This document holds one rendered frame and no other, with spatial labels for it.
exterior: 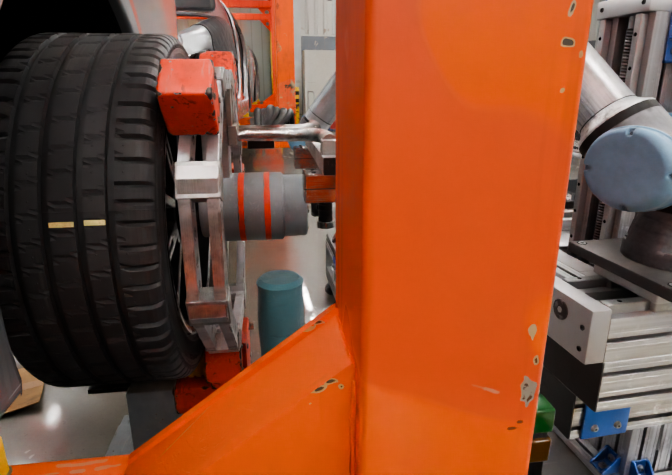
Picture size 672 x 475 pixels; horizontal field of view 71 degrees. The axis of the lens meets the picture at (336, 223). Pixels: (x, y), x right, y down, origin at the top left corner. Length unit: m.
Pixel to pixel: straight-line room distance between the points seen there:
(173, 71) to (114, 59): 0.12
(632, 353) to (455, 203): 0.57
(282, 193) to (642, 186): 0.59
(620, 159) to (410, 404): 0.46
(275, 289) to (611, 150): 0.57
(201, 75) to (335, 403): 0.48
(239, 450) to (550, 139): 0.36
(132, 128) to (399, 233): 0.46
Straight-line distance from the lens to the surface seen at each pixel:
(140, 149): 0.71
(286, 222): 0.94
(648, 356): 0.91
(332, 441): 0.46
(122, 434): 1.45
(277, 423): 0.45
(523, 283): 0.41
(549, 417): 0.77
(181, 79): 0.72
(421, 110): 0.34
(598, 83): 0.80
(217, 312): 0.78
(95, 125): 0.74
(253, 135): 0.93
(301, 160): 1.13
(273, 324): 0.91
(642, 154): 0.73
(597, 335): 0.82
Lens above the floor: 1.09
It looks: 16 degrees down
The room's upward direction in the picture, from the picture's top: straight up
